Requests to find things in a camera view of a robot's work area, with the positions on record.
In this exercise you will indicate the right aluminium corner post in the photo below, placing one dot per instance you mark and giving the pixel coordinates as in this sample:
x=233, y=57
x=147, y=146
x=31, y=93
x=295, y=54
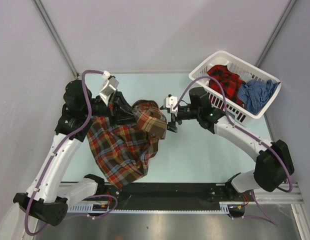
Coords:
x=276, y=31

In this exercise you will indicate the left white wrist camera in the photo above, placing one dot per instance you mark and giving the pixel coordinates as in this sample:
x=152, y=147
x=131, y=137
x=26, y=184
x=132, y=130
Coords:
x=109, y=87

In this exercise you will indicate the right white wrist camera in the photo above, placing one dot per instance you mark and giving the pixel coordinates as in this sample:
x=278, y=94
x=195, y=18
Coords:
x=170, y=104

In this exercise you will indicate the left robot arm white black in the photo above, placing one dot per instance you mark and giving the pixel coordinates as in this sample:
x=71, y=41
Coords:
x=43, y=200

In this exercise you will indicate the left aluminium corner post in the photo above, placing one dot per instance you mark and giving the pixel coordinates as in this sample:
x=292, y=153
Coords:
x=47, y=21

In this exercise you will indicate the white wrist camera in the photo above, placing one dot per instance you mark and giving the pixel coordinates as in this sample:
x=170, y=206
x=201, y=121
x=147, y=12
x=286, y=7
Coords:
x=109, y=87
x=170, y=104

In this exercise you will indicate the red black checked shirt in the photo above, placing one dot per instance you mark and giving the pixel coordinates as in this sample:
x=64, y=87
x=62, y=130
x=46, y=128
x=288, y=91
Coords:
x=229, y=81

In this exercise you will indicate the aluminium frame profile front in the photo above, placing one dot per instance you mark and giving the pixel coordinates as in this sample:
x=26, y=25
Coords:
x=279, y=197

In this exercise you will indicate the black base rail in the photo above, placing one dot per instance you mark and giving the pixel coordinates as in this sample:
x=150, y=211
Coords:
x=175, y=196

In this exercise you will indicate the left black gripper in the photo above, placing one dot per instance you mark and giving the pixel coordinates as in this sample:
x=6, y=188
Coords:
x=119, y=111

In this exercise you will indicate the blue checked shirt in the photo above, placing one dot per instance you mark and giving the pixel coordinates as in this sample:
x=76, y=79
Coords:
x=255, y=94

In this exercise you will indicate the white slotted cable duct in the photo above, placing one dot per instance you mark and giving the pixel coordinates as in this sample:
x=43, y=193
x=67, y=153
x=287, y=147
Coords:
x=98, y=208

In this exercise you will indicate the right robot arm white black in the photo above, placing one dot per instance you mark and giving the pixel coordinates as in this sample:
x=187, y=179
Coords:
x=273, y=162

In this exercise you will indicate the white plastic laundry basket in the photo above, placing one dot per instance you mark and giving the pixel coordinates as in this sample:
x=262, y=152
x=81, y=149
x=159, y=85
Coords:
x=245, y=70

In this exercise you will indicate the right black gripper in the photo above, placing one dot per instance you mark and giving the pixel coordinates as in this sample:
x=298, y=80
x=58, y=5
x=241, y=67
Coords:
x=171, y=125

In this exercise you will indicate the aluminium corner post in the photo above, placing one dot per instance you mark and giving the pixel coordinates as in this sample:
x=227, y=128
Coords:
x=47, y=21
x=276, y=31

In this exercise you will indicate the brown red plaid shirt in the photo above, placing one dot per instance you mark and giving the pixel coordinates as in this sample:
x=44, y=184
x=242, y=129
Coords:
x=122, y=152

